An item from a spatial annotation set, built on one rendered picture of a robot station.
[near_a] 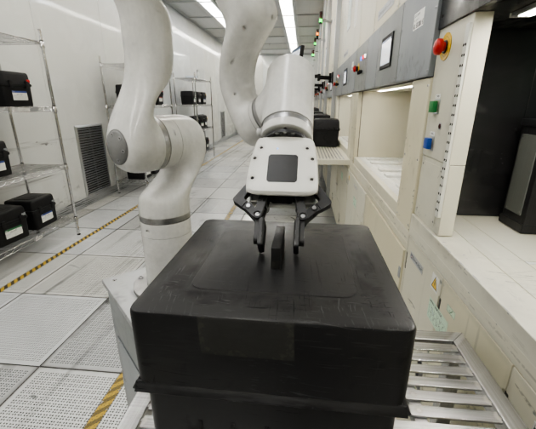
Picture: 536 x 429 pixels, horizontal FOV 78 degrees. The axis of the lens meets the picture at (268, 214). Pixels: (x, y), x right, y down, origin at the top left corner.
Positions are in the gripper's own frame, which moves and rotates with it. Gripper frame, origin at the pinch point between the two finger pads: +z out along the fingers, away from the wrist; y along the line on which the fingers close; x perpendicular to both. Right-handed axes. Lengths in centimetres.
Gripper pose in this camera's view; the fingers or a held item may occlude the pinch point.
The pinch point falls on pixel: (279, 237)
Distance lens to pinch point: 45.3
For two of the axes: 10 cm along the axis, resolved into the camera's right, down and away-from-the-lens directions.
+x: 0.8, 4.5, 8.9
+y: 9.9, 0.4, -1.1
